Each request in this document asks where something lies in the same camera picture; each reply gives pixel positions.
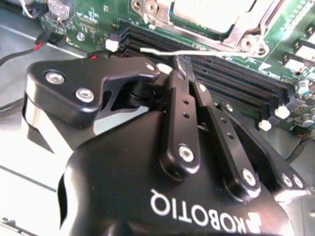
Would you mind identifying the silver green CPU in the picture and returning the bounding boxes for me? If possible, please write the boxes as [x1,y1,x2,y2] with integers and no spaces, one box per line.
[171,0,258,34]

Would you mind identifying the metal socket cover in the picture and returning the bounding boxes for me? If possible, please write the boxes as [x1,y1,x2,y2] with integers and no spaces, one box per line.
[142,0,279,54]

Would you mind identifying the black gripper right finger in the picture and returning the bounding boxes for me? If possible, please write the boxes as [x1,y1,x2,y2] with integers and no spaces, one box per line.
[182,56,308,202]

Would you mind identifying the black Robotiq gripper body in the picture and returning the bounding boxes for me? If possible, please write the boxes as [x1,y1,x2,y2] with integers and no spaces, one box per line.
[57,108,295,236]

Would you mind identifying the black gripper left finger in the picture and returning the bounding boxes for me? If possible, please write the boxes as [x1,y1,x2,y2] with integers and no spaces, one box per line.
[22,56,202,179]

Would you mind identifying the metal locking lever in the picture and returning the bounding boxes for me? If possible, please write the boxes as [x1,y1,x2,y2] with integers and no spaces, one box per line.
[139,47,248,55]

